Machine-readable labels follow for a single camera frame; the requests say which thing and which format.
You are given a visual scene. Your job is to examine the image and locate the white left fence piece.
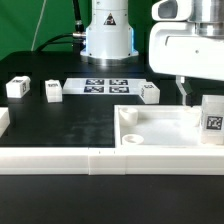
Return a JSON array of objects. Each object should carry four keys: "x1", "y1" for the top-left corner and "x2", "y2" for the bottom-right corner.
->
[{"x1": 0, "y1": 107, "x2": 10, "y2": 137}]

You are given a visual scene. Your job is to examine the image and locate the white thin cable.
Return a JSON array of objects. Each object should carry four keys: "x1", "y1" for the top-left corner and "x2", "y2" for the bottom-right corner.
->
[{"x1": 31, "y1": 0, "x2": 48, "y2": 52}]

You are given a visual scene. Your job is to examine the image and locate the white front fence bar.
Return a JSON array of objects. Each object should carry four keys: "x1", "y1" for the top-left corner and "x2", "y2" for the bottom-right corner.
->
[{"x1": 0, "y1": 147, "x2": 224, "y2": 175}]

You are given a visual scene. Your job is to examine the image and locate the black cable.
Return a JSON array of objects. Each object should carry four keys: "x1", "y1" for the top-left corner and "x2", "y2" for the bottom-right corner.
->
[{"x1": 35, "y1": 0, "x2": 87, "y2": 53}]

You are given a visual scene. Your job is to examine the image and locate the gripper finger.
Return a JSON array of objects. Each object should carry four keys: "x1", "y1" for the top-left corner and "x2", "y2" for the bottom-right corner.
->
[{"x1": 176, "y1": 76, "x2": 192, "y2": 106}]

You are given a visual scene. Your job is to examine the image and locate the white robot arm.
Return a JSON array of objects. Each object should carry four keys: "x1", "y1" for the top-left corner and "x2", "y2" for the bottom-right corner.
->
[{"x1": 80, "y1": 0, "x2": 224, "y2": 84}]

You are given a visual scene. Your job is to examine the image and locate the white square tabletop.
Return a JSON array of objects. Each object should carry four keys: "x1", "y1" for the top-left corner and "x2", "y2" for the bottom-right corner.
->
[{"x1": 114, "y1": 105, "x2": 224, "y2": 147}]

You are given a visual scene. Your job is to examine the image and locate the white marker base plate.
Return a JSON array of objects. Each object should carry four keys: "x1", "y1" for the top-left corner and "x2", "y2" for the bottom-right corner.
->
[{"x1": 63, "y1": 78, "x2": 143, "y2": 95}]

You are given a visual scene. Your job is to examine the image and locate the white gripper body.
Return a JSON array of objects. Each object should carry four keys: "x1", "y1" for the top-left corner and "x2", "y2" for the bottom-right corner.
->
[{"x1": 149, "y1": 0, "x2": 224, "y2": 81}]

